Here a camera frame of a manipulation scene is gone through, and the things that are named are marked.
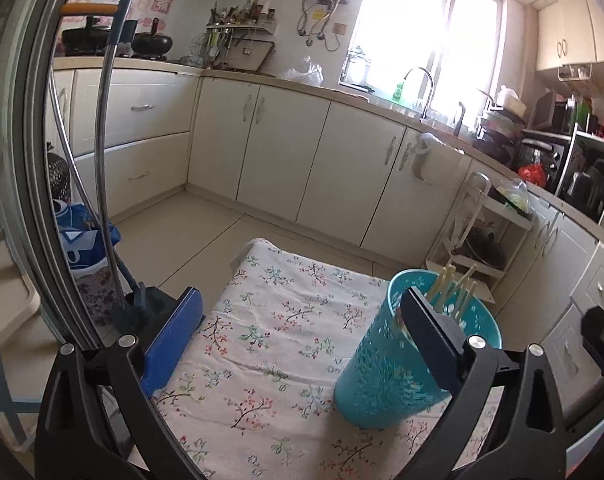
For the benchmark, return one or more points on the blue white folding rack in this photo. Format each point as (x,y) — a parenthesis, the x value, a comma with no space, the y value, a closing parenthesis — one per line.
(1,320)

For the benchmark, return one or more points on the floral tablecloth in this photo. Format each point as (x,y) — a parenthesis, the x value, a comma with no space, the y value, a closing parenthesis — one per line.
(282,335)

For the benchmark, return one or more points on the dark mesh bag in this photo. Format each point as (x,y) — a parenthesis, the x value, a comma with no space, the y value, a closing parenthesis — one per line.
(59,177)

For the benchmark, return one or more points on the cream base kitchen cabinets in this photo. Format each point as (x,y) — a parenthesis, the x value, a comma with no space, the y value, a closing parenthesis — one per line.
(282,150)

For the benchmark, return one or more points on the black kettle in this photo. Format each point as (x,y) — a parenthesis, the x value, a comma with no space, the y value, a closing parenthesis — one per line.
(584,187)

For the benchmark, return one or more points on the red plastic bag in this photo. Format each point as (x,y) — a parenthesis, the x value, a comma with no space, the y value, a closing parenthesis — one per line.
(532,175)

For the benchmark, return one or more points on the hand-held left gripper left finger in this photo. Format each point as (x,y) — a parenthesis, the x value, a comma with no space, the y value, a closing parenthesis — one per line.
(174,340)

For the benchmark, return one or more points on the kitchen window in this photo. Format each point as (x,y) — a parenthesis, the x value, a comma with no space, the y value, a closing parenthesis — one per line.
(432,30)

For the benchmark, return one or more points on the blue dustpan and broom set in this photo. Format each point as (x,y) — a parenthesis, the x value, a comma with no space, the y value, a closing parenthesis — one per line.
(131,310)

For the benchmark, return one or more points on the wall utensil rack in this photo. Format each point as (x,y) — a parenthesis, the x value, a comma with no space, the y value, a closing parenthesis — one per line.
(226,30)

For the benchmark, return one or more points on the white counter shelf rack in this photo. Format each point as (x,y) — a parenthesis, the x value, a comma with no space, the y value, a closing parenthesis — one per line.
(579,142)

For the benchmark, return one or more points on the tall chrome faucet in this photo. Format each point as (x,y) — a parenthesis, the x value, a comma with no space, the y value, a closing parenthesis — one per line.
(429,90)

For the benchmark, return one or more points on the white rolling cart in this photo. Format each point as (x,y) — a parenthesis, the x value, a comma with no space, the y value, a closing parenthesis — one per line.
(507,215)

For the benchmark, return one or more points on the microwave oven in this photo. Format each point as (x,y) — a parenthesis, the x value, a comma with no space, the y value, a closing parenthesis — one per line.
(549,112)

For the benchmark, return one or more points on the small dark faucet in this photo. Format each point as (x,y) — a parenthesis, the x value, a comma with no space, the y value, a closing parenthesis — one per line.
(461,117)

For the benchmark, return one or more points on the blue white plastic bag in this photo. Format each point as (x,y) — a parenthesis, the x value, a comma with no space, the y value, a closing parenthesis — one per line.
(81,235)

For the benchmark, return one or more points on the teal plastic basket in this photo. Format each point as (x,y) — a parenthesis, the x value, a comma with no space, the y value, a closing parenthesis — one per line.
(377,375)

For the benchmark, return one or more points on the bundle of wooden chopsticks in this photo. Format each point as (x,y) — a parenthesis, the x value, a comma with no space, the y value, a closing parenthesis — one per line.
(447,282)

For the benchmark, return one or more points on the cutting board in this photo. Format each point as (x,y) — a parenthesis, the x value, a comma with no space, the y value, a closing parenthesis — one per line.
(252,55)

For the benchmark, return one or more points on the bag of green vegetables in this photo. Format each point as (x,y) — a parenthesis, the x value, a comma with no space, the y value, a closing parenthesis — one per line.
(516,195)

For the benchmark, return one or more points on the green container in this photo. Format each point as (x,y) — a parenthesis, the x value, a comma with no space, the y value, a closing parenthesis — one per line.
(586,115)

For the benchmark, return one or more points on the green dish soap bottle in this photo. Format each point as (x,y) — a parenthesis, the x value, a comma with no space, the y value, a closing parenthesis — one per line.
(398,92)

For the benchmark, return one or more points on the floral patterned bin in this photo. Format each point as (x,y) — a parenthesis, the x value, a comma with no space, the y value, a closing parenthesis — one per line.
(94,295)

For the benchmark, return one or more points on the black wok with lid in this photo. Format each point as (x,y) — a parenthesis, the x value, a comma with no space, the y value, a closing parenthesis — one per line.
(84,40)

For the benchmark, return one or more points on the black toaster oven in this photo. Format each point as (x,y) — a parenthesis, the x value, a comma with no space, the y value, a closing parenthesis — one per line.
(544,152)

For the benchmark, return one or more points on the grey sliding door frame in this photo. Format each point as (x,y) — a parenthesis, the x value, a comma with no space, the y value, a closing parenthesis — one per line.
(26,160)

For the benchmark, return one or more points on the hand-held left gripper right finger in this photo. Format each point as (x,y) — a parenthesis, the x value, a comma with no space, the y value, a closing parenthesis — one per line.
(432,340)

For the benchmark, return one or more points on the white hanging trash bag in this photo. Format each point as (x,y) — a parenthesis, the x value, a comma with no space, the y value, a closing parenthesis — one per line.
(442,165)

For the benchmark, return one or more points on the wall power outlet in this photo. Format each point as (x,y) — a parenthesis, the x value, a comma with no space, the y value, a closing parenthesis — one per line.
(339,28)

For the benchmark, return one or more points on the stack of pots and dishes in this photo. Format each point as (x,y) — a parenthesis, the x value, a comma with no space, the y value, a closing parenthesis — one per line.
(499,130)

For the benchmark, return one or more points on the dark wok in cart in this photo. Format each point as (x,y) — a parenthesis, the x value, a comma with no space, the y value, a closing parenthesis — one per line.
(482,247)

